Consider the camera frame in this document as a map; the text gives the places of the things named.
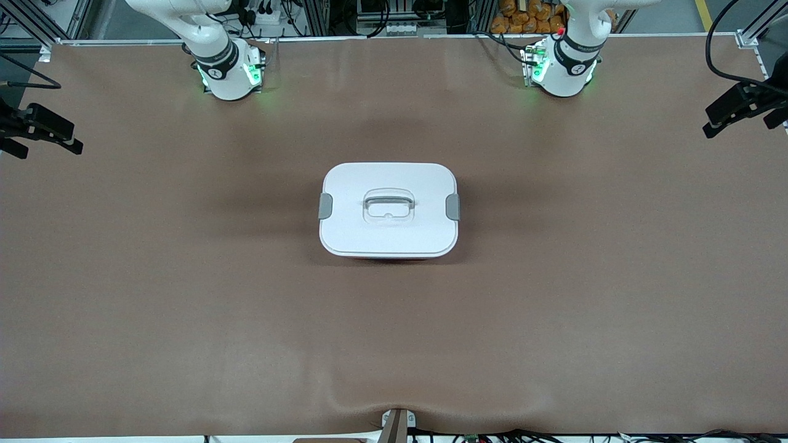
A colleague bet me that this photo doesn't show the pile of orange toys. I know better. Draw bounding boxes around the pile of orange toys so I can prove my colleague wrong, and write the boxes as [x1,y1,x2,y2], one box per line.
[491,0,567,34]

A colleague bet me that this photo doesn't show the grey metal bracket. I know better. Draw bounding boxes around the grey metal bracket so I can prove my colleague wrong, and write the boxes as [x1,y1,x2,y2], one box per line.
[380,409,417,443]

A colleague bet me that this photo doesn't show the aluminium frame profile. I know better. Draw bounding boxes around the aluminium frame profile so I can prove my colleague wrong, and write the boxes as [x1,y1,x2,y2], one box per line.
[0,0,93,62]
[736,0,788,62]

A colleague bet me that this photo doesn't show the pink plastic box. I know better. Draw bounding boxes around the pink plastic box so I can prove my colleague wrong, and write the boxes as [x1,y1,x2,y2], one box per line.
[348,255,441,263]

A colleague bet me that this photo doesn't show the silver base connector plate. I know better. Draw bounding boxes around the silver base connector plate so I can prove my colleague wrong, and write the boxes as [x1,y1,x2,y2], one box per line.
[247,43,267,87]

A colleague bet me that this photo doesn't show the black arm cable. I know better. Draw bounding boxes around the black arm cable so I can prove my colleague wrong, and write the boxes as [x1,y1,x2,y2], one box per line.
[706,0,788,88]
[0,54,61,89]

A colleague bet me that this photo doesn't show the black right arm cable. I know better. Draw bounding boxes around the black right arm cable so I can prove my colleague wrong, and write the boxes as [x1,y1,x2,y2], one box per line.
[0,54,61,89]

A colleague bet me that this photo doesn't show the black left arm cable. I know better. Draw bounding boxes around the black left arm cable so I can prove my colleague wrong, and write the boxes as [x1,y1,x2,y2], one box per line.
[706,0,788,88]

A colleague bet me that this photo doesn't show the white power strip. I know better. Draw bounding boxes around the white power strip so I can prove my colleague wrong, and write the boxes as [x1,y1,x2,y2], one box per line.
[237,0,284,25]

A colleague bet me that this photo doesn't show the white box lid grey clips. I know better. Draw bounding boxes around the white box lid grey clips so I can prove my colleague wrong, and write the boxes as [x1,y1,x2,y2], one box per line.
[318,162,460,258]

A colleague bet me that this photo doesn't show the brown table mat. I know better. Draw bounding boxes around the brown table mat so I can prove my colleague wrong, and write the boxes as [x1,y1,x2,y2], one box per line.
[0,36,788,439]

